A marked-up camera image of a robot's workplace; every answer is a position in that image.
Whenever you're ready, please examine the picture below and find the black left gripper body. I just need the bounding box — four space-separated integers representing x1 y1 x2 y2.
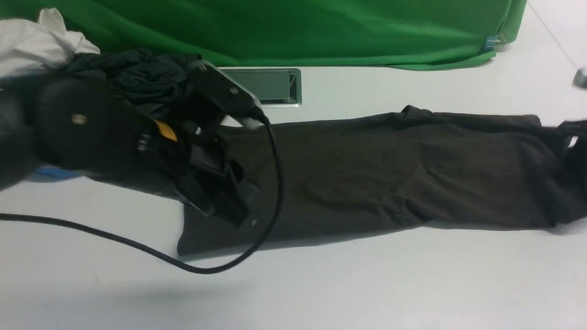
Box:
172 92 262 228

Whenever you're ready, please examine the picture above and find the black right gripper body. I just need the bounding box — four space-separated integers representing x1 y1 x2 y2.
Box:
556 119 587 193

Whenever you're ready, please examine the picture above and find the gray long sleeve shirt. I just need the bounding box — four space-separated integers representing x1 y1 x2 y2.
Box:
177 104 587 257

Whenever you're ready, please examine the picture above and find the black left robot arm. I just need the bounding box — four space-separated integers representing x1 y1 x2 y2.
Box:
0 74 254 228

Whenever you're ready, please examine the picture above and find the dark teal crumpled shirt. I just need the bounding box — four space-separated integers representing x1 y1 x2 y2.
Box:
64 48 202 117

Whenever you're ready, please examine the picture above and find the blue crumpled shirt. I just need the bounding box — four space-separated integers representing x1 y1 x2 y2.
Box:
27 166 81 182

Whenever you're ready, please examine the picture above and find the white crumpled shirt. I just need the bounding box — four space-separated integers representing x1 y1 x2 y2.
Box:
0 8 100 79

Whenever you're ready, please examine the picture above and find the blue binder clip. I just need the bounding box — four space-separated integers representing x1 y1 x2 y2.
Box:
483 33 507 53

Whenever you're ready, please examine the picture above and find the green backdrop cloth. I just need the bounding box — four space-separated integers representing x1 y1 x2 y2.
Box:
1 0 526 71

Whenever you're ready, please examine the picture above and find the black left camera cable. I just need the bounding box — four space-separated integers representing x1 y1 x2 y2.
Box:
0 112 285 275

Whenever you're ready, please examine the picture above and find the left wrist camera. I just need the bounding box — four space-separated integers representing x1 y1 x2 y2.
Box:
189 59 268 129

